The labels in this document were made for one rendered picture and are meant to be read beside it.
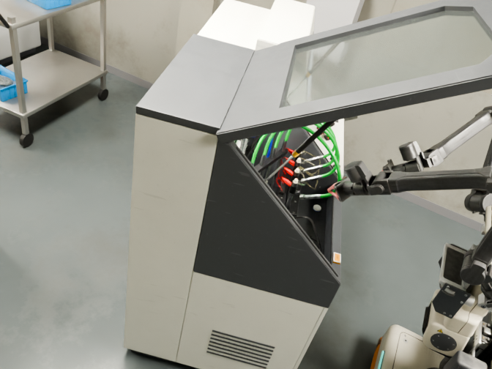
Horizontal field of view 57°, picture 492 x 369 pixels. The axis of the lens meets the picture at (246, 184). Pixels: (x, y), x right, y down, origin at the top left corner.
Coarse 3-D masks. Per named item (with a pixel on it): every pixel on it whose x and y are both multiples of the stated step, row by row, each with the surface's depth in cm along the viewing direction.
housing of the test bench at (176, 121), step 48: (192, 48) 187; (240, 48) 197; (144, 96) 150; (192, 96) 157; (144, 144) 154; (192, 144) 150; (144, 192) 166; (192, 192) 162; (144, 240) 182; (192, 240) 177; (144, 288) 201; (144, 336) 223
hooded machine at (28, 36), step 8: (32, 24) 445; (0, 32) 416; (8, 32) 423; (24, 32) 440; (32, 32) 449; (0, 40) 419; (8, 40) 427; (24, 40) 444; (32, 40) 453; (0, 48) 423; (8, 48) 431; (24, 48) 448; (32, 48) 463; (0, 56) 427; (8, 56) 435; (0, 64) 436
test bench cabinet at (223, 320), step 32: (192, 288) 195; (224, 288) 191; (192, 320) 208; (224, 320) 204; (256, 320) 200; (288, 320) 196; (320, 320) 192; (192, 352) 224; (224, 352) 219; (256, 352) 215; (288, 352) 210
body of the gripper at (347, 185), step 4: (344, 180) 170; (348, 180) 170; (340, 184) 168; (344, 184) 168; (348, 184) 166; (352, 184) 164; (336, 188) 167; (340, 188) 168; (344, 188) 168; (348, 188) 166; (352, 188) 165; (340, 192) 168; (344, 192) 168; (348, 192) 166; (352, 192) 165; (340, 196) 168; (344, 196) 169; (348, 196) 170; (340, 200) 168; (344, 200) 169
